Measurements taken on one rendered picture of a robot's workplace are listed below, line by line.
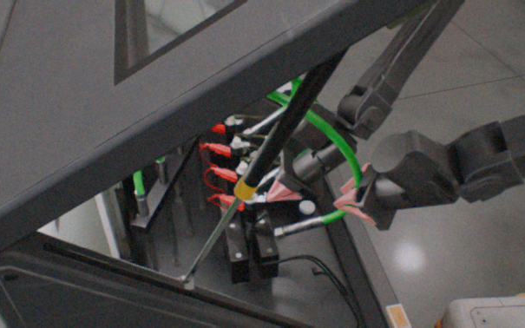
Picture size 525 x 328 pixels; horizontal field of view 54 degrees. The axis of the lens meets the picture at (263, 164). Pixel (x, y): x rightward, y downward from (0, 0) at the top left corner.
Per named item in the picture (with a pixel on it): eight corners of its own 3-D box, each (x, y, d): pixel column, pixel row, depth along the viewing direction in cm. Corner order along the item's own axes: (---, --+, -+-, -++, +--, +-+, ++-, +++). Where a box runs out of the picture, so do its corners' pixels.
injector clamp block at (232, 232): (277, 295, 114) (279, 253, 104) (232, 303, 113) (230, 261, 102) (249, 188, 139) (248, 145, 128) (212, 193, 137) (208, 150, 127)
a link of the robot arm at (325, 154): (364, 156, 87) (359, 134, 91) (336, 135, 84) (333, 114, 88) (333, 177, 91) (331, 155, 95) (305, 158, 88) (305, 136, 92)
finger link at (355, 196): (317, 203, 81) (362, 197, 74) (334, 169, 85) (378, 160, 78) (343, 229, 84) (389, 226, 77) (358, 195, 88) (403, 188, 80)
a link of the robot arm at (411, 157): (512, 190, 63) (495, 138, 68) (459, 147, 57) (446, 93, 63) (428, 226, 70) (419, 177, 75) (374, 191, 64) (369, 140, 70)
